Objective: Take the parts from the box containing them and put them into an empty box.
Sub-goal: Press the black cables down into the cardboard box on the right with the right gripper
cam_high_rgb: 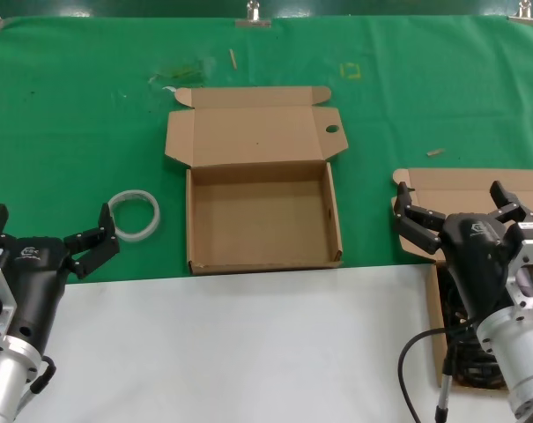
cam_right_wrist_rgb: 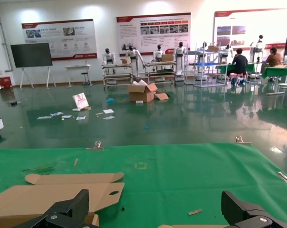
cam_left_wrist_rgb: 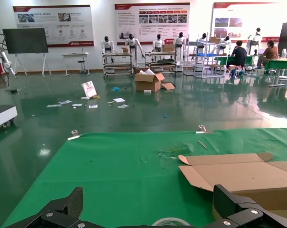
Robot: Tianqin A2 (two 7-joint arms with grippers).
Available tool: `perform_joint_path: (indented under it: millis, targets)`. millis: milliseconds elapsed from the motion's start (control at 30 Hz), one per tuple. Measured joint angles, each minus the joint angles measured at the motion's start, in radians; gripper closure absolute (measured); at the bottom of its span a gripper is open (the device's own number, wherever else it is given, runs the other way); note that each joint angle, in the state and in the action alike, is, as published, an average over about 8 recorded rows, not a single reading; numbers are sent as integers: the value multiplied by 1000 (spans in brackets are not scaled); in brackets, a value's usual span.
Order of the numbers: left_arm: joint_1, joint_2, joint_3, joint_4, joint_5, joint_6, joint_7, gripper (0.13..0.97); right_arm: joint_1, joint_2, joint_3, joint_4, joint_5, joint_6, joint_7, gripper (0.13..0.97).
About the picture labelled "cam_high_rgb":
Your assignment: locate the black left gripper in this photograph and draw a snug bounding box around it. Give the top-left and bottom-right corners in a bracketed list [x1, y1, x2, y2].
[0, 202, 121, 354]

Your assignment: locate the green table cloth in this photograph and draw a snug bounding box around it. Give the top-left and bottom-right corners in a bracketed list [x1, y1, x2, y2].
[0, 15, 533, 286]

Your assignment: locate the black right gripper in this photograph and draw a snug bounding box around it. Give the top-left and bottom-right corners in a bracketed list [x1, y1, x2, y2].
[392, 180, 533, 328]

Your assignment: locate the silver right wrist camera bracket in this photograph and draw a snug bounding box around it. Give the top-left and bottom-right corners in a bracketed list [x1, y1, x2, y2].
[502, 222, 533, 319]

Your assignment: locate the transparent tape roll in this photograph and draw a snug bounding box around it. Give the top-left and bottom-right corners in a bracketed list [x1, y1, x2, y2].
[107, 188, 162, 243]

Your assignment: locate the open cardboard box with hole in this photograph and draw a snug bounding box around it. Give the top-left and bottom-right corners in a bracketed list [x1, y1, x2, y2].
[163, 85, 349, 277]

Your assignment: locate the clear plastic wrapper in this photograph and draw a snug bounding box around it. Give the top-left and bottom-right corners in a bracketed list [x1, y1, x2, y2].
[148, 58, 215, 85]

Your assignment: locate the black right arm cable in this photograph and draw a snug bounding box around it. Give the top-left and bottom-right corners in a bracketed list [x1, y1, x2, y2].
[396, 316, 479, 423]

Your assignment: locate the open cardboard box of cables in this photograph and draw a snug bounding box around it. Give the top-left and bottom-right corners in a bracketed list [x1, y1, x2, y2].
[390, 167, 533, 391]

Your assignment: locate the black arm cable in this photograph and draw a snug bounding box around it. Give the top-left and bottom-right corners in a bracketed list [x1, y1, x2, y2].
[396, 316, 479, 423]
[17, 354, 57, 416]

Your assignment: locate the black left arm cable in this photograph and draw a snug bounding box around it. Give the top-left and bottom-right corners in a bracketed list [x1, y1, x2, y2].
[17, 354, 57, 416]

